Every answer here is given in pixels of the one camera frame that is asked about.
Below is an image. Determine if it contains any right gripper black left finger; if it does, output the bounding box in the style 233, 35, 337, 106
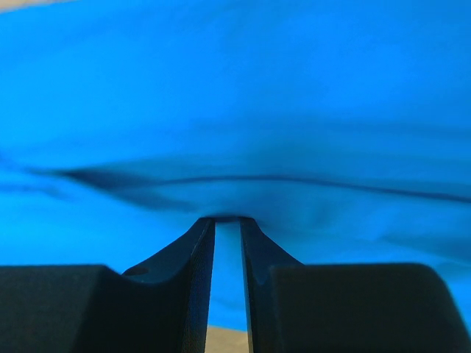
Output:
1, 218, 215, 352

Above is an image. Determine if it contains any blue t shirt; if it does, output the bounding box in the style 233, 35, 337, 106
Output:
1, 1, 470, 329

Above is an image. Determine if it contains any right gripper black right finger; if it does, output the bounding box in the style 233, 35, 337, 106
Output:
240, 218, 464, 352

